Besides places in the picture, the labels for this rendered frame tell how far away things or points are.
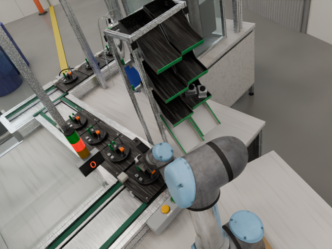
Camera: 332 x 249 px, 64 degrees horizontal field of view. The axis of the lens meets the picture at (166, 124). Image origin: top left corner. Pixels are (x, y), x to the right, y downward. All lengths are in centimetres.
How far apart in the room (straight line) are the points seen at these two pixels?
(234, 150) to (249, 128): 105
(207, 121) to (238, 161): 89
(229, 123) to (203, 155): 111
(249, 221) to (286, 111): 218
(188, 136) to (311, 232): 72
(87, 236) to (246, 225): 79
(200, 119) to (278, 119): 158
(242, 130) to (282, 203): 51
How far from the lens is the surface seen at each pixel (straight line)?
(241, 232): 101
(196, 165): 65
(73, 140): 119
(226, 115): 181
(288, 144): 278
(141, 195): 140
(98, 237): 145
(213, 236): 88
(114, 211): 147
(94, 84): 246
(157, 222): 132
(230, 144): 69
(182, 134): 147
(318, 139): 287
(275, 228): 137
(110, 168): 157
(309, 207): 144
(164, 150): 103
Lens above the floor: 211
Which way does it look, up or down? 43 degrees down
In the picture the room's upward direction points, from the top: 18 degrees counter-clockwise
